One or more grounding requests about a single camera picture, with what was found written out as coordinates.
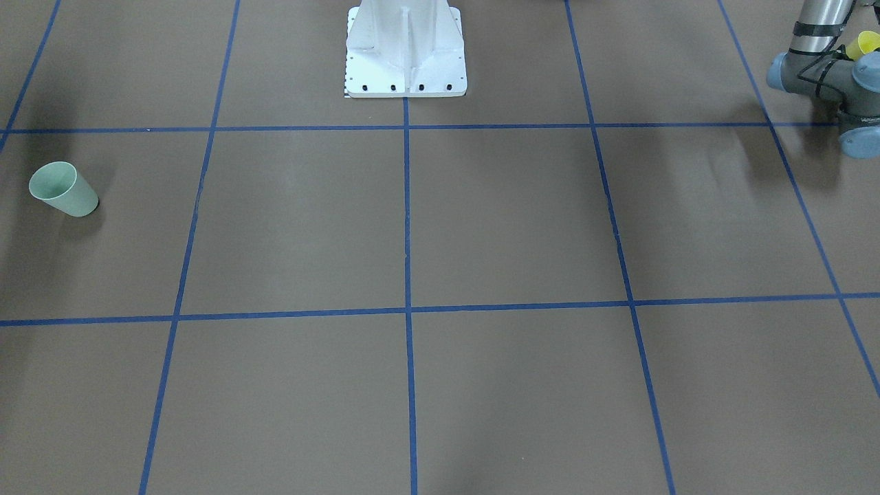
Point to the yellow plastic cup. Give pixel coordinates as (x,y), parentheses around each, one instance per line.
(866,42)

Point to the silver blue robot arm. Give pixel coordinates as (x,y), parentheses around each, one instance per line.
(815,66)

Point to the green plastic cup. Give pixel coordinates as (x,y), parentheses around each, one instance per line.
(60,185)

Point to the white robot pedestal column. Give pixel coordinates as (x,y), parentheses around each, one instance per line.
(405,49)

